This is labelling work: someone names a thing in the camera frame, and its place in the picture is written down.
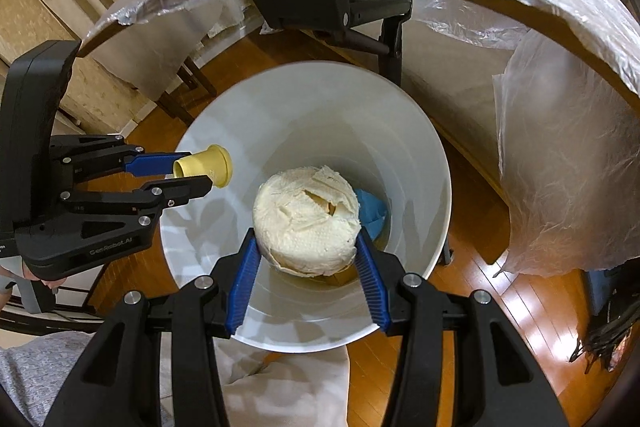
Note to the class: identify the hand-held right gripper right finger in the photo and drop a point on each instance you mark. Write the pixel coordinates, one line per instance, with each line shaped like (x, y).
(372, 279)

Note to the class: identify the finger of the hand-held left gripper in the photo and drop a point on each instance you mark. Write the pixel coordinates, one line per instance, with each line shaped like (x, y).
(150, 163)
(185, 188)

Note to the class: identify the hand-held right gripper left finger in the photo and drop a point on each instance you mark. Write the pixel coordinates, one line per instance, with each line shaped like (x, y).
(244, 282)

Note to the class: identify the small yellow cup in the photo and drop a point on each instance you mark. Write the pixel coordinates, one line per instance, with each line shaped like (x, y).
(207, 166)

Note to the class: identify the white paper towel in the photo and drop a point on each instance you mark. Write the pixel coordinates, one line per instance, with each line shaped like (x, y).
(305, 217)

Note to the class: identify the white plastic bucket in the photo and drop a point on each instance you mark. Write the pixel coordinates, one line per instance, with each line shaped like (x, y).
(310, 107)

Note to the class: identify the person's left hand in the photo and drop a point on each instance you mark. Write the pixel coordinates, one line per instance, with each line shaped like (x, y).
(47, 279)

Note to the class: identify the dark wooden chair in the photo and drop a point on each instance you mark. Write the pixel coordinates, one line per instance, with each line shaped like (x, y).
(185, 92)

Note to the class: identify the white cloth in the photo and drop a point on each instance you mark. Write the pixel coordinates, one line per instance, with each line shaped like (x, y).
(280, 382)

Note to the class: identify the clear plastic table cover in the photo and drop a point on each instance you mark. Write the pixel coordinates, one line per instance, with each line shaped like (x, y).
(560, 167)

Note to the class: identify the person's grey pants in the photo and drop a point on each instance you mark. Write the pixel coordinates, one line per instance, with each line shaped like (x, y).
(40, 382)

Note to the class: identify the black tangled object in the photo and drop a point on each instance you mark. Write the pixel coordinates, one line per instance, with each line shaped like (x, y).
(610, 332)

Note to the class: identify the round wooden table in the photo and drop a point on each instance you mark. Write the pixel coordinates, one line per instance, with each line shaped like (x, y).
(450, 2)

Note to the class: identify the black table clamp mount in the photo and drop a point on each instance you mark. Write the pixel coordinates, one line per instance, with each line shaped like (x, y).
(320, 9)

